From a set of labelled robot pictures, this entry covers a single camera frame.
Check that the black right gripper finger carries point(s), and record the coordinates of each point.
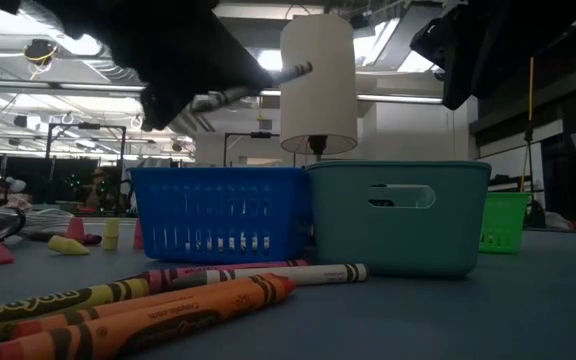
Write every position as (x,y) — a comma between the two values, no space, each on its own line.
(448,55)

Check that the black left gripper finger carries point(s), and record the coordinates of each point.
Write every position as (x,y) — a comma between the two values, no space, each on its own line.
(238,65)
(163,110)

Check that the white shade wooden base lamp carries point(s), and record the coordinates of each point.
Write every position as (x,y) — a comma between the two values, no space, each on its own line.
(318,80)

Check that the blue slotted plastic basket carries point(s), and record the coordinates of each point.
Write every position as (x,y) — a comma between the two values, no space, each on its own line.
(218,210)

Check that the pink crayon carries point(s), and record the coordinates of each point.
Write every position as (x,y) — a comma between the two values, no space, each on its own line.
(183,275)

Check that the teal plastic bin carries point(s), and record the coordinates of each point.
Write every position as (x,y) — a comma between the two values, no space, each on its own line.
(398,240)

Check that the orange crayon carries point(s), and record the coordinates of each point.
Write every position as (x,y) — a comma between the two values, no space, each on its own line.
(168,320)
(93,314)

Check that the white crayon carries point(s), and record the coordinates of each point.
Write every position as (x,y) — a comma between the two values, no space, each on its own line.
(308,274)

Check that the yellow crayon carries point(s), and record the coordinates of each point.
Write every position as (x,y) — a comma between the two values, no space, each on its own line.
(43,302)

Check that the yellow cap eraser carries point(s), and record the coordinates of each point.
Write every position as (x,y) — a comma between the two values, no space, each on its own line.
(111,234)
(68,245)

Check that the green slotted plastic basket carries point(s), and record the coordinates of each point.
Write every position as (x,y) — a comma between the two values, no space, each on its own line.
(505,220)

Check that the black gantry frame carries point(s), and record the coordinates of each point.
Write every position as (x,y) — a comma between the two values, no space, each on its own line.
(85,126)

